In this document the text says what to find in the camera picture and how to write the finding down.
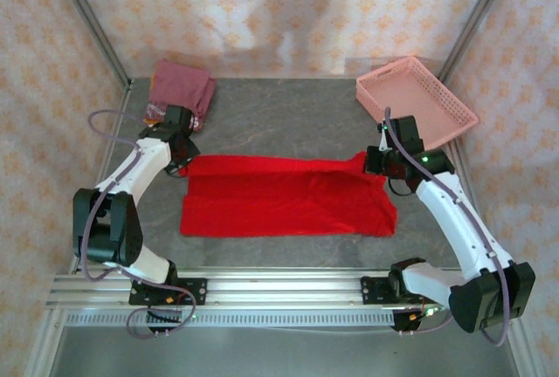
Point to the red t-shirt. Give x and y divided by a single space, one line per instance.
271 198

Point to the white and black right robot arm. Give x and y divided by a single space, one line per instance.
454 220

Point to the folded maroon t-shirt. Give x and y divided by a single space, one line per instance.
174 84

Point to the pink plastic basket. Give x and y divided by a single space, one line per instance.
415 98

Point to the patterned fabric backdrop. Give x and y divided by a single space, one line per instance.
279 10

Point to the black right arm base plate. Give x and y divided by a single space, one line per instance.
371 289

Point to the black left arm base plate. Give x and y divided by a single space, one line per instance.
196 290

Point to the aluminium frame post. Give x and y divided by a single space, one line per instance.
476 15
87 15

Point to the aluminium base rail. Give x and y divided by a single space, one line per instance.
279 289

